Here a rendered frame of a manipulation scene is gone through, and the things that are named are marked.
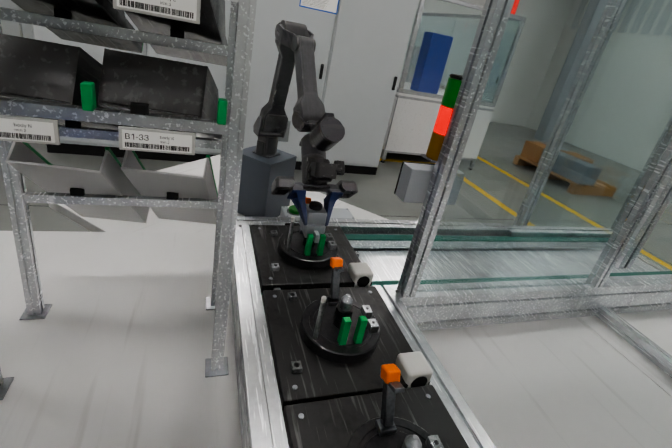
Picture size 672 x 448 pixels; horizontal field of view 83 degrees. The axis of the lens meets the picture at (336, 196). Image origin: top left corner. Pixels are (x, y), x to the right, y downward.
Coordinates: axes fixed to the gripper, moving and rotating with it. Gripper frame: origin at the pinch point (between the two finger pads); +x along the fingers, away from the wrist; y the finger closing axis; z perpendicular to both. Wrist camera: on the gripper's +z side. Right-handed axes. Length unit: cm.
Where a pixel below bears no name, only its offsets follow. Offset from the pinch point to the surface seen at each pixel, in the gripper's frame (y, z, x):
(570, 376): 54, 10, 38
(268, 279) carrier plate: -10.4, -0.2, 14.7
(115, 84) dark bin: -35.4, 27.3, -9.1
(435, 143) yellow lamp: 16.6, 23.0, -7.8
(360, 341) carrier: 1.7, 16.7, 26.2
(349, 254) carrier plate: 10.1, -6.6, 9.0
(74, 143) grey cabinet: -131, -292, -126
